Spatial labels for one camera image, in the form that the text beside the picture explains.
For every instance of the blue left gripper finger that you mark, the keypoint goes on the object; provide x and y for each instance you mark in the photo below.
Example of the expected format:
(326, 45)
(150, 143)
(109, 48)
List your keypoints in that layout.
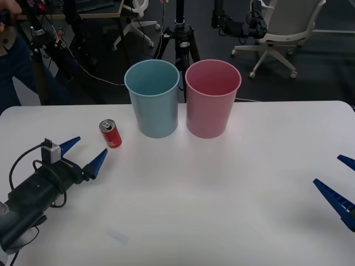
(69, 143)
(95, 166)

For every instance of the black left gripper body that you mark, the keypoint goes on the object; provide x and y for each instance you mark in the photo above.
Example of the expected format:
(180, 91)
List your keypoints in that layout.
(41, 185)

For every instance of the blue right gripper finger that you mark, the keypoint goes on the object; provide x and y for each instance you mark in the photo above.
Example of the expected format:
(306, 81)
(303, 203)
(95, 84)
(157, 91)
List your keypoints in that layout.
(348, 160)
(335, 198)

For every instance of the red drink can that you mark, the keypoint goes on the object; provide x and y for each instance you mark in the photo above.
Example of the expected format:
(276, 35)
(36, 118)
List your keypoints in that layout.
(111, 135)

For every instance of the silver and black left arm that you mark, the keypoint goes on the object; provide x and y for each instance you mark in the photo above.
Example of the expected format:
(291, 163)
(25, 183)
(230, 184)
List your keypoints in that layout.
(16, 225)

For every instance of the pale blue plastic bin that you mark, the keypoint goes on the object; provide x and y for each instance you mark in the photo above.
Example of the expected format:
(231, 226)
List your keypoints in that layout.
(155, 110)

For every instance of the person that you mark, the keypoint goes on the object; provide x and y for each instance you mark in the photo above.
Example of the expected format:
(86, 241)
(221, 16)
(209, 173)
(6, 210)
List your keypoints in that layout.
(16, 74)

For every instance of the pink plastic bin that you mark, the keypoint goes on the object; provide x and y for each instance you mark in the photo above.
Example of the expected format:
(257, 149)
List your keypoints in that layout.
(209, 110)

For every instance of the white office chair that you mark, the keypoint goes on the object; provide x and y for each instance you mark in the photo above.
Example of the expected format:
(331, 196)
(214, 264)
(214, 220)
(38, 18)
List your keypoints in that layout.
(136, 26)
(280, 30)

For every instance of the wooden edged desk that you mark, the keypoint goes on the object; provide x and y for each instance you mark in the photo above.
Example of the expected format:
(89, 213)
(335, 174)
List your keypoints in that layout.
(94, 9)

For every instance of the black camera tripod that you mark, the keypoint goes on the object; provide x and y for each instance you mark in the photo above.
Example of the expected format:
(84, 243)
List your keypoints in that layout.
(181, 36)

